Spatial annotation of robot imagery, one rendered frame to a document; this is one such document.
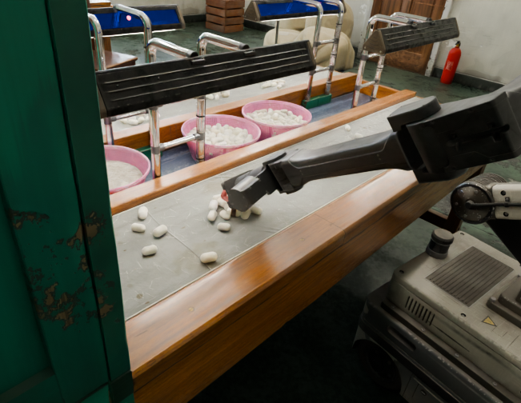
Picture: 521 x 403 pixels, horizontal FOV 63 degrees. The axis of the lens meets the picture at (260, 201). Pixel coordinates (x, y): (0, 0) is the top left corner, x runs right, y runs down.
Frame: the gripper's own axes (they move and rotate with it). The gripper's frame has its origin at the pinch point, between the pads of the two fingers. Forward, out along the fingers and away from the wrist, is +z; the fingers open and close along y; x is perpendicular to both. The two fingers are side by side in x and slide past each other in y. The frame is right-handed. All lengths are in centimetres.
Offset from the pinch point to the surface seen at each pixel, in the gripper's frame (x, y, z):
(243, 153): -9.3, -20.6, 10.0
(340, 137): -2, -62, 6
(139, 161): -19.5, 4.8, 24.1
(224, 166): -7.8, -11.2, 9.2
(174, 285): 12.0, 27.8, -11.1
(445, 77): -20, -459, 130
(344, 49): -80, -300, 138
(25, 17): -17, 52, -59
